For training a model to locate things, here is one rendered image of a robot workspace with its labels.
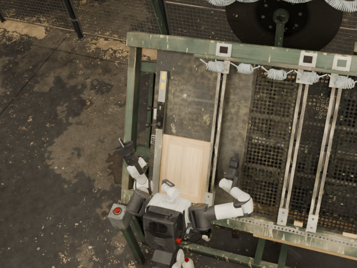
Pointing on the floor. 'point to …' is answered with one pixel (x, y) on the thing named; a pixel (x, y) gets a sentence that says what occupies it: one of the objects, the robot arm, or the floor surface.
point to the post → (134, 245)
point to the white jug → (188, 263)
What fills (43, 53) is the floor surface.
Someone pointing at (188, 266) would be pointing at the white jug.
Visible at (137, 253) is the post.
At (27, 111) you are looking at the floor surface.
